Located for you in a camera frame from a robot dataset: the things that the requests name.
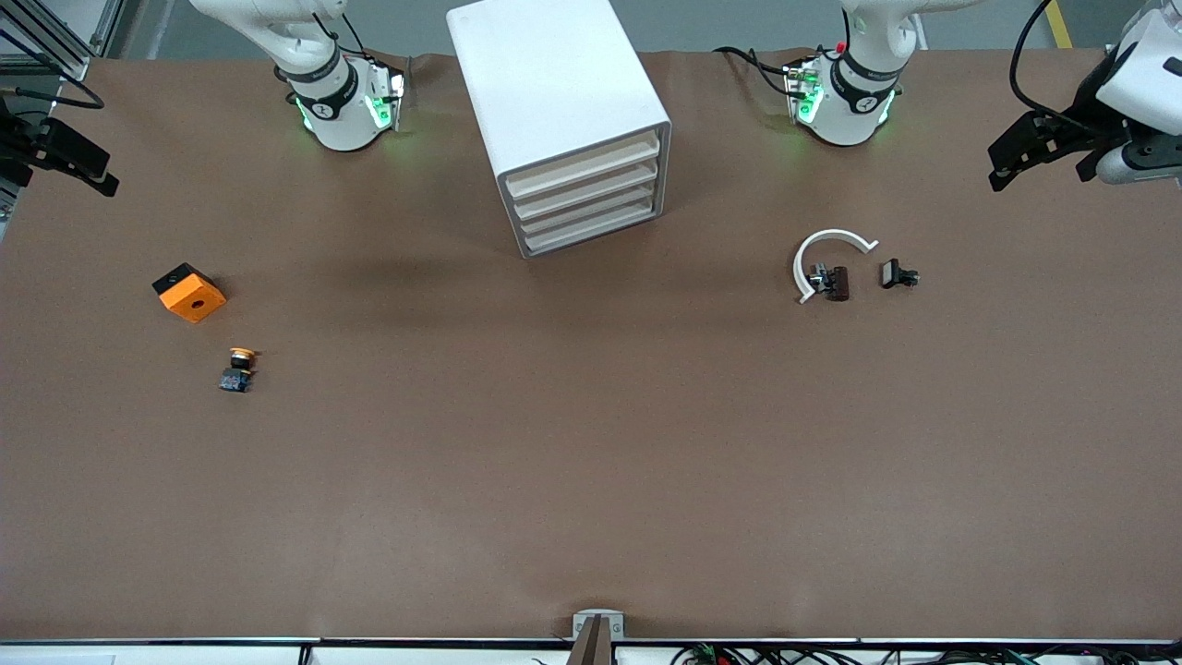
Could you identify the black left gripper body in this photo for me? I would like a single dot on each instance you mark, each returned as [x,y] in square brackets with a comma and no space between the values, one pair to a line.
[1082,118]

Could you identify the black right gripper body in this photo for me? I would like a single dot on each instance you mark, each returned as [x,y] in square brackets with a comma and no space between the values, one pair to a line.
[20,148]

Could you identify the yellow push button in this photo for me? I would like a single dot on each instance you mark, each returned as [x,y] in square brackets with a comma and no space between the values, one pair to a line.
[236,380]

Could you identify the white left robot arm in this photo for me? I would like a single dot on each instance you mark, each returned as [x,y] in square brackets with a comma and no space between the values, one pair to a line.
[845,102]

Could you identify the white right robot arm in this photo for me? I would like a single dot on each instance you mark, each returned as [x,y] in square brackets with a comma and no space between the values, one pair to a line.
[323,102]

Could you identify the orange button box black base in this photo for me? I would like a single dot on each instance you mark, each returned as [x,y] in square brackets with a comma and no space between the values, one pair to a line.
[192,300]

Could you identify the small black plastic component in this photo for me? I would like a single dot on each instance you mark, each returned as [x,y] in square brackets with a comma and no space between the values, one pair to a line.
[892,272]

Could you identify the white curved plastic piece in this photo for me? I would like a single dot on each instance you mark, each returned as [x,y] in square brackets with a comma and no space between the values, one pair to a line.
[836,235]

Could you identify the dark brown block metal clip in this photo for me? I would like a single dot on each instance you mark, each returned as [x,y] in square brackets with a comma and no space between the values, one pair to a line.
[838,283]

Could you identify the grey base connector plate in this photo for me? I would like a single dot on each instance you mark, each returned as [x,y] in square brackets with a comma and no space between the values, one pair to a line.
[388,97]
[803,92]

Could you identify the brown table cover sheet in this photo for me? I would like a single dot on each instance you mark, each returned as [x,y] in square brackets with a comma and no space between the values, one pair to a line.
[554,462]

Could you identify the aluminium frame profile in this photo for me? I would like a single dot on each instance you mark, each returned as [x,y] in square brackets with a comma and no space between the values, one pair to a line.
[55,51]

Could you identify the grey metal table bracket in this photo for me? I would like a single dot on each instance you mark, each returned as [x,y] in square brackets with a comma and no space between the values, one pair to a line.
[584,617]

